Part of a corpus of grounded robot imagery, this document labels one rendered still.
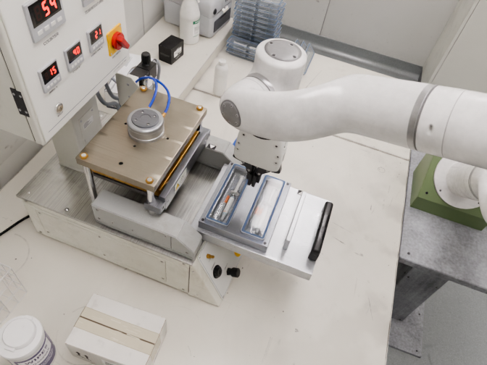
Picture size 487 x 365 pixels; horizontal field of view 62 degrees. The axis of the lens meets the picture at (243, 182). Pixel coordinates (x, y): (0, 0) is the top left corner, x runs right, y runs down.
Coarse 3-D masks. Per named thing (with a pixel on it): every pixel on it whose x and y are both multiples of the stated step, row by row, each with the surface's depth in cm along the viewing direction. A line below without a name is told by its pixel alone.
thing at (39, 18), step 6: (42, 0) 65; (48, 0) 66; (54, 0) 68; (36, 6) 64; (42, 6) 65; (48, 6) 67; (54, 6) 68; (36, 12) 65; (42, 12) 66; (48, 12) 67; (36, 18) 65; (42, 18) 66
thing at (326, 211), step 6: (330, 204) 97; (324, 210) 96; (330, 210) 96; (324, 216) 95; (324, 222) 94; (318, 228) 93; (324, 228) 93; (318, 234) 92; (324, 234) 92; (318, 240) 90; (312, 246) 90; (318, 246) 90; (312, 252) 90; (318, 252) 89; (312, 258) 91
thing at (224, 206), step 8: (232, 168) 102; (240, 168) 102; (232, 176) 100; (240, 176) 100; (224, 184) 98; (232, 184) 98; (240, 184) 99; (224, 192) 97; (232, 192) 97; (240, 192) 97; (216, 200) 95; (224, 200) 95; (232, 200) 95; (216, 208) 93; (224, 208) 94; (232, 208) 94; (208, 216) 92; (216, 216) 92; (224, 216) 92; (224, 224) 91
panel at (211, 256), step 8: (208, 248) 98; (216, 248) 101; (224, 248) 105; (200, 256) 94; (208, 256) 97; (216, 256) 102; (224, 256) 105; (232, 256) 109; (240, 256) 114; (208, 264) 98; (216, 264) 102; (224, 264) 105; (232, 264) 110; (208, 272) 98; (224, 272) 106; (216, 280) 102; (224, 280) 106; (216, 288) 102; (224, 288) 106; (224, 296) 106
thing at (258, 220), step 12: (264, 180) 100; (276, 180) 101; (264, 192) 98; (276, 192) 98; (252, 204) 95; (264, 204) 96; (276, 204) 96; (252, 216) 93; (264, 216) 94; (252, 228) 91; (264, 228) 91
